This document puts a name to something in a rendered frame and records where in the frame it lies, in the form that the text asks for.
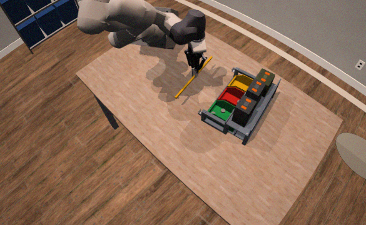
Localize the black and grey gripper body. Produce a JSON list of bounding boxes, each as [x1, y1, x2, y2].
[[188, 46, 203, 59]]

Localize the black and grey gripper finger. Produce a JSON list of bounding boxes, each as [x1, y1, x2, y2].
[[184, 49, 195, 77], [195, 55, 207, 78]]

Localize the yellow open bin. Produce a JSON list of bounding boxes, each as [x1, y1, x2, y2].
[[228, 75, 253, 92]]

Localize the red bin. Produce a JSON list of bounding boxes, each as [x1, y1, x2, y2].
[[218, 87, 245, 106]]

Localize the green open bin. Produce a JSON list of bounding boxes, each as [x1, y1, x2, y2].
[[208, 101, 235, 132]]

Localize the grey metal shelf rack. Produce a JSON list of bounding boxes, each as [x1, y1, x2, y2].
[[198, 67, 281, 146]]

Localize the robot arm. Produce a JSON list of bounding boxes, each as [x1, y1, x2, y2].
[[77, 0, 206, 54]]

